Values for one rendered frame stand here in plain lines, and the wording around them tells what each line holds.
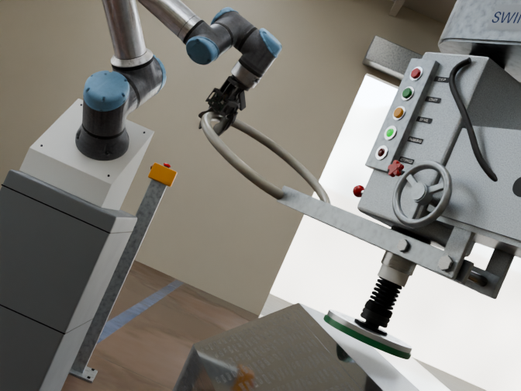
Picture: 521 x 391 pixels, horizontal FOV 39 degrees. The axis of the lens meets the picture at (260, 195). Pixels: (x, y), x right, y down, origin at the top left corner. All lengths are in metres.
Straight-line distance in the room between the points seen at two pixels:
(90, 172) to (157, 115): 6.14
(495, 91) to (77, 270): 1.47
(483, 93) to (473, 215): 0.30
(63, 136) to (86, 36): 6.38
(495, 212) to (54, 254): 1.52
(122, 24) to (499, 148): 1.43
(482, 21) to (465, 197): 0.42
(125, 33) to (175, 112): 6.15
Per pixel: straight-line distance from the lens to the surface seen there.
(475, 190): 1.58
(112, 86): 2.53
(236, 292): 8.58
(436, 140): 1.68
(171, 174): 3.56
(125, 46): 2.59
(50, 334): 2.57
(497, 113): 1.75
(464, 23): 1.80
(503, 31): 1.72
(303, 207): 1.97
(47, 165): 2.65
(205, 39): 2.17
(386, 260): 1.75
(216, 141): 2.09
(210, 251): 8.57
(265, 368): 1.73
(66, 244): 2.53
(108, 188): 2.58
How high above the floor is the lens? 1.04
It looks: 2 degrees up
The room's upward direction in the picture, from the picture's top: 24 degrees clockwise
